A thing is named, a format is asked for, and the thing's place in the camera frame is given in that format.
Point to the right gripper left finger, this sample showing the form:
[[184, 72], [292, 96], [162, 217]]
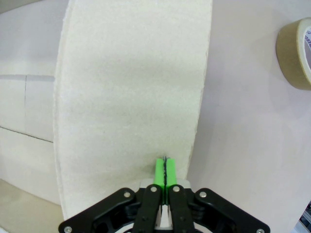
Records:
[[150, 206]]

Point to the brown cardboard shipping box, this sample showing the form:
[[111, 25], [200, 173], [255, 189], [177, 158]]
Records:
[[133, 85]]

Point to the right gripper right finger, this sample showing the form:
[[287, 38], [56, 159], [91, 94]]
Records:
[[179, 206]]

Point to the brown packing tape roll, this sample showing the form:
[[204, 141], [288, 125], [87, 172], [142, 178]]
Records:
[[289, 60]]

